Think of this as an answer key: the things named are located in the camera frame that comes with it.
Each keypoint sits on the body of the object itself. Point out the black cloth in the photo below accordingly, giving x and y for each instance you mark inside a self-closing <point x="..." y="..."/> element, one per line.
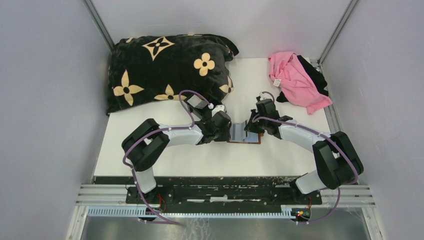
<point x="303" y="84"/>

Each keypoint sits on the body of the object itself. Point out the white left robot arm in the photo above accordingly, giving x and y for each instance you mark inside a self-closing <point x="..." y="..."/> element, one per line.
<point x="143" y="147"/>

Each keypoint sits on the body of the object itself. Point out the pink cloth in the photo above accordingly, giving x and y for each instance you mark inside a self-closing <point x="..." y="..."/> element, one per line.
<point x="279" y="60"/>

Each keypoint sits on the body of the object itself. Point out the white card stack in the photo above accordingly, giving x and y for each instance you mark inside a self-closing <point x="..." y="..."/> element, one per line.
<point x="196" y="102"/>

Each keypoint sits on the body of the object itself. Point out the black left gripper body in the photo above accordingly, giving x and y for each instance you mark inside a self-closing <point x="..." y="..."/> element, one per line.
<point x="221" y="136"/>

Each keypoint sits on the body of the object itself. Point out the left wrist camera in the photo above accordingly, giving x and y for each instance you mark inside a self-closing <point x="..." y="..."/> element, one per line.
<point x="216" y="108"/>

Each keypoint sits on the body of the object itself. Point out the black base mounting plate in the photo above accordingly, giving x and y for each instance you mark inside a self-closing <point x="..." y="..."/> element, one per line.
<point x="221" y="195"/>

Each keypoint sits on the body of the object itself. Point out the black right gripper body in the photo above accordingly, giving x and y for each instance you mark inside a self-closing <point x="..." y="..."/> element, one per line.
<point x="258" y="126"/>

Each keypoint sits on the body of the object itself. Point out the white slotted cable duct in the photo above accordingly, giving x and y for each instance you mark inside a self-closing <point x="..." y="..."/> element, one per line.
<point x="142" y="212"/>

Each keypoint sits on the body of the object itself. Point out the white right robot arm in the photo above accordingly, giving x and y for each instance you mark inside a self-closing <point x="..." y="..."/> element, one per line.
<point x="336" y="160"/>

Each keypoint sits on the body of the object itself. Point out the brown leather card holder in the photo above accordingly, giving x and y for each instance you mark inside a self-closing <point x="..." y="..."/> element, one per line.
<point x="252" y="138"/>

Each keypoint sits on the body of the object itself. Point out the black floral plush pillow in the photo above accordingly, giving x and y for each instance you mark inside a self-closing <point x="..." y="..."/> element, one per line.
<point x="159" y="68"/>

